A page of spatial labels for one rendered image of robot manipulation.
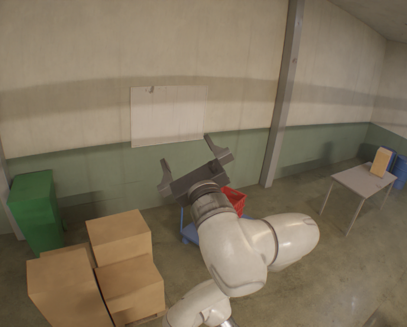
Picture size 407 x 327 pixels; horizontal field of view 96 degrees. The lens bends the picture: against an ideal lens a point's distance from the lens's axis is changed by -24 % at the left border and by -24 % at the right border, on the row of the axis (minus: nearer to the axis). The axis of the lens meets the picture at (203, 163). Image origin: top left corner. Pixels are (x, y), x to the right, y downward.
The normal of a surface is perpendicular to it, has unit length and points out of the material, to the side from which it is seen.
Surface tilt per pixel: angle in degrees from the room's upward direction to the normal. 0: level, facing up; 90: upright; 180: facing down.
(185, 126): 90
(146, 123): 90
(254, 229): 16
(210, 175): 35
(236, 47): 90
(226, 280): 64
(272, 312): 0
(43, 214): 94
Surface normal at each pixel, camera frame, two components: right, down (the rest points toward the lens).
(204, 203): -0.36, -0.58
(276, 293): 0.09, -0.89
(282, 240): 0.28, -0.31
